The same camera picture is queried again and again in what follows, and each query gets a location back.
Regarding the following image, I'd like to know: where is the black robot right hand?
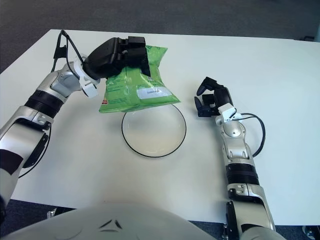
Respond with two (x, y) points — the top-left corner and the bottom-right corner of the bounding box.
(193, 76), (235, 118)

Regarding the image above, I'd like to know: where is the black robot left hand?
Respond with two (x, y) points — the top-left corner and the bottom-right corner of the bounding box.
(81, 36), (152, 81)

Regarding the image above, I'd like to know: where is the green snack bag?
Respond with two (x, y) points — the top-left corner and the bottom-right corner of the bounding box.
(98, 44), (181, 114)

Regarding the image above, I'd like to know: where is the white plate with black rim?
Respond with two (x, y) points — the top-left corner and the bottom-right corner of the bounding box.
(120, 103), (187, 158)

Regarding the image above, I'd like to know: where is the white right wrist connector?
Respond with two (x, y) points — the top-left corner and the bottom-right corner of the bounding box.
(221, 104), (243, 123)

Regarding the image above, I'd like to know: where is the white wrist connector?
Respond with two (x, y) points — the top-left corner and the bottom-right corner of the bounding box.
(221, 104), (243, 123)
(79, 74), (99, 99)

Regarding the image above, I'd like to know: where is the white left wrist connector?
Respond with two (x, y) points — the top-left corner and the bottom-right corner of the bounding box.
(79, 74), (99, 99)

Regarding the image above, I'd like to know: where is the grey robot torso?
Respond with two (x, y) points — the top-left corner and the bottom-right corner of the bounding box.
(0, 204), (226, 240)

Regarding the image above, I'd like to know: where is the grey caster wheel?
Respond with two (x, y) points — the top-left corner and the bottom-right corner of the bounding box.
(301, 224), (317, 237)

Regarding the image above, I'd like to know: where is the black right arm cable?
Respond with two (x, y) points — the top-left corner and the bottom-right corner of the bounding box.
(241, 112), (266, 158)

